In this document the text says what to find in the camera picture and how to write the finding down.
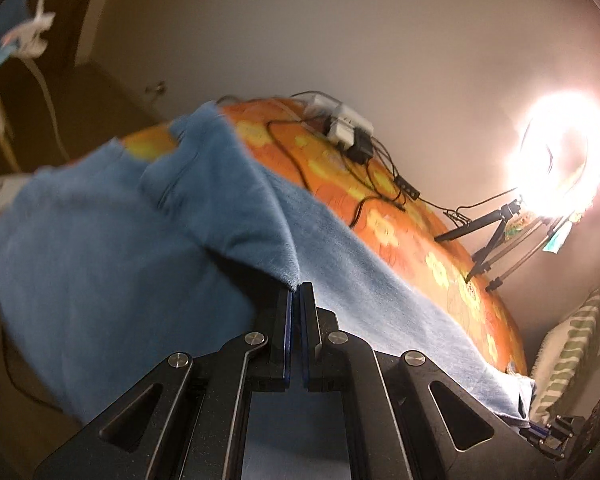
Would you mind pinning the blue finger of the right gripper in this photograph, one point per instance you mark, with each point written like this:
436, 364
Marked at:
537, 432

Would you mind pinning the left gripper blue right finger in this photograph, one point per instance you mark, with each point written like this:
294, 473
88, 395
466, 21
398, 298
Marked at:
315, 325

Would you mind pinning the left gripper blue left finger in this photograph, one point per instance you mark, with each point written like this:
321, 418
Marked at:
269, 366

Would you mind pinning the light blue denim pants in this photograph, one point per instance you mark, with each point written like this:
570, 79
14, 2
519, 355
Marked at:
95, 289

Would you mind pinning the green white patterned pillow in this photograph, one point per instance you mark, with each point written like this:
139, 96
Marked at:
562, 357

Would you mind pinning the orange floral bed sheet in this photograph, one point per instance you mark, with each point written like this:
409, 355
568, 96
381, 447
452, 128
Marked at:
274, 205

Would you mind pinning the black charger adapter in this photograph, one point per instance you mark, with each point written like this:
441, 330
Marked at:
362, 151

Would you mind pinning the white charger adapter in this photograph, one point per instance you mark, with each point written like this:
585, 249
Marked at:
341, 133

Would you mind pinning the white power strip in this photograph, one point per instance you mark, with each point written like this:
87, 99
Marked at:
318, 103

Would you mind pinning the white clip desk lamp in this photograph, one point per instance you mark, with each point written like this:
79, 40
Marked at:
30, 35

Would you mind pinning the black inline cable controller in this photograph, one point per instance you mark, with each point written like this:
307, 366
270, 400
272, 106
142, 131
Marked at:
406, 188

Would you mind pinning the bright ring light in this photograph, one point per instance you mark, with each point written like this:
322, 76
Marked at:
554, 166

